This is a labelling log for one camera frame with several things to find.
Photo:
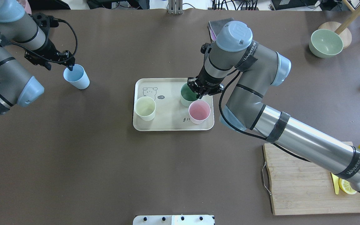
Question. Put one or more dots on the cut lemon half right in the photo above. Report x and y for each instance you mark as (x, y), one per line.
(345, 186)

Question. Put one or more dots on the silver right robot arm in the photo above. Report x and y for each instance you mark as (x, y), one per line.
(259, 68)

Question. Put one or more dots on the cream rectangular tray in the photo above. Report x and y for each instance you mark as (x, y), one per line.
(171, 114)

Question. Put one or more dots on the wooden cutting board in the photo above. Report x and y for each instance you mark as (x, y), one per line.
(298, 187)

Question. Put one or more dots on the pink cup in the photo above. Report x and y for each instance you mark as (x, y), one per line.
(199, 111)

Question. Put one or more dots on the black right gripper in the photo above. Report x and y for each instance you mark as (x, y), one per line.
(208, 80)

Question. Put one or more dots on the mint green bowl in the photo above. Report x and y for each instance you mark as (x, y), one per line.
(325, 43)

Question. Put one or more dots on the wooden cup tree stand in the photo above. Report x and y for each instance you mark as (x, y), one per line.
(342, 29)

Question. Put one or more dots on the grey folded cloth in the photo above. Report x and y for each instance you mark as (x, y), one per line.
(215, 27)

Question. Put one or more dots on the white control box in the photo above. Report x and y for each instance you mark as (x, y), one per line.
(174, 220)

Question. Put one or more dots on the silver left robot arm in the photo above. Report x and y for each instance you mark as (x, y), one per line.
(30, 32)

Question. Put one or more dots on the light blue cup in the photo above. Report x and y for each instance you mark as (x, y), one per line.
(77, 77)

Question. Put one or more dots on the yellow plastic knife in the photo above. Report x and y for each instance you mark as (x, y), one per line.
(335, 181)

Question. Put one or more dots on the green cup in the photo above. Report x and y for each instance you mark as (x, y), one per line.
(187, 95)

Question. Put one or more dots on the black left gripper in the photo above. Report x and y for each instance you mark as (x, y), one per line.
(48, 48)

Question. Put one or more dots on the cream white cup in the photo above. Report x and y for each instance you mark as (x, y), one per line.
(145, 108)

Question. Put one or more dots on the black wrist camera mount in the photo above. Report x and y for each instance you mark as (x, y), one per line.
(206, 46)

